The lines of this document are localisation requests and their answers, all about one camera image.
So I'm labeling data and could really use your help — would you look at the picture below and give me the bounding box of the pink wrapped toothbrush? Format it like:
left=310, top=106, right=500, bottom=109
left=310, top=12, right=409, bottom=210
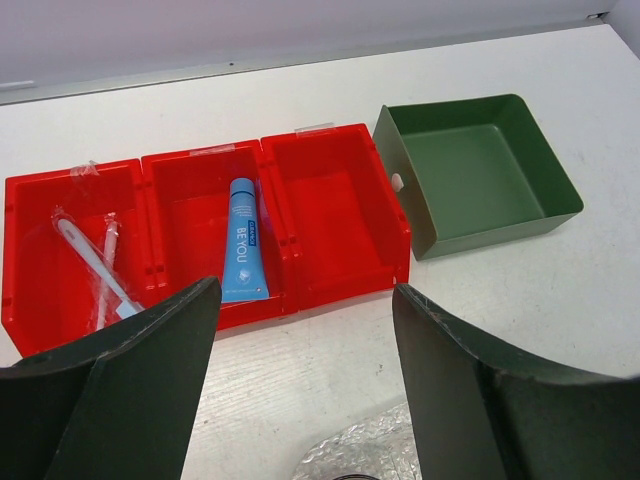
left=96, top=212, right=119, bottom=330

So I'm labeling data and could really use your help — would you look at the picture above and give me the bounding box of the blue toothpaste tube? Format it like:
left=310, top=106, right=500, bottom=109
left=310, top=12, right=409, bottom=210
left=222, top=178, right=269, bottom=303

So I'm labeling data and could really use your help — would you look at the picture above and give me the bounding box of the red compartment bin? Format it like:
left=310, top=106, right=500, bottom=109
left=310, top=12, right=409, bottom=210
left=1, top=124, right=410, bottom=356

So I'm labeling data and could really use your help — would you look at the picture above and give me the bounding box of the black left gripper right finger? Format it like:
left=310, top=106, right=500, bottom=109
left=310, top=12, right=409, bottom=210
left=392, top=284, right=639, bottom=479

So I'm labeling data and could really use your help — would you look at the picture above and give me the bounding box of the blue wrapped toothbrush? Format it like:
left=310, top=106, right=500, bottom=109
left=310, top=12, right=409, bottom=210
left=53, top=215, right=144, bottom=319

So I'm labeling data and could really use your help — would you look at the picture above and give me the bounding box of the green plastic bin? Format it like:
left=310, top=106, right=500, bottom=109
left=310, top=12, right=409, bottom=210
left=373, top=94, right=584, bottom=261

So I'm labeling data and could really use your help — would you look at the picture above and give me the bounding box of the clear textured oval tray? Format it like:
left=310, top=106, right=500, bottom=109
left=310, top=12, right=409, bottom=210
left=293, top=402, right=422, bottom=479

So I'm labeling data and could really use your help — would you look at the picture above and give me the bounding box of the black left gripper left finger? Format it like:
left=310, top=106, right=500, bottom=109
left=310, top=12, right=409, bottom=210
left=1, top=277, right=221, bottom=479

